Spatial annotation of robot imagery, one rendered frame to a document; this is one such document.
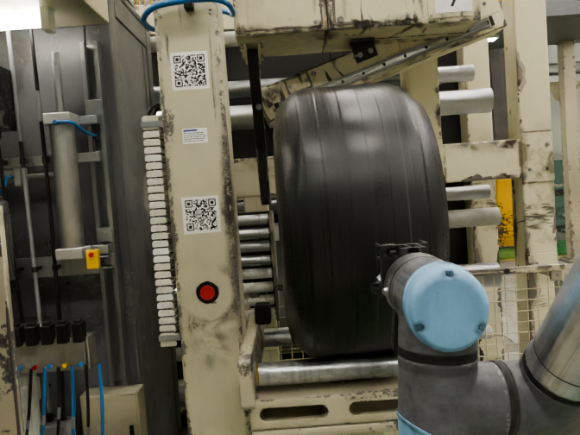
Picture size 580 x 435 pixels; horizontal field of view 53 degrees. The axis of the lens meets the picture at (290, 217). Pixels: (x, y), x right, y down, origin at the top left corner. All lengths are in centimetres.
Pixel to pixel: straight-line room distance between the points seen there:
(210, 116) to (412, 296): 69
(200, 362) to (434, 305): 70
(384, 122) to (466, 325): 51
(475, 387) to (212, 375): 68
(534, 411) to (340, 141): 55
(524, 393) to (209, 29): 88
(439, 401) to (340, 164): 48
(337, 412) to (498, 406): 51
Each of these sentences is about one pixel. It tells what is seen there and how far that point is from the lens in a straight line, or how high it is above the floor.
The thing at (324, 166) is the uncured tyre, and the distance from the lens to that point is 102.
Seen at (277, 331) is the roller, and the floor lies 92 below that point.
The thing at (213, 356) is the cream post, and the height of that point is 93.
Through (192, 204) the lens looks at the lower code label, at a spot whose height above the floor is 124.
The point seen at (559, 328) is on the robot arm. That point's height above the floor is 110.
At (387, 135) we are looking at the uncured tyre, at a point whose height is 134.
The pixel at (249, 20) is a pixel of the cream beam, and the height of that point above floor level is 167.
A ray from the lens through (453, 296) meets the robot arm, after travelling 66.
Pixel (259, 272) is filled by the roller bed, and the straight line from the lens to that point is 162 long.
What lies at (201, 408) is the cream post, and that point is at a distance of 129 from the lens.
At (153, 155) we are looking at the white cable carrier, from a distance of 123.
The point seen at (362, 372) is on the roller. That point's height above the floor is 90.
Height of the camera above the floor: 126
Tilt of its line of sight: 3 degrees down
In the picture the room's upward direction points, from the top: 4 degrees counter-clockwise
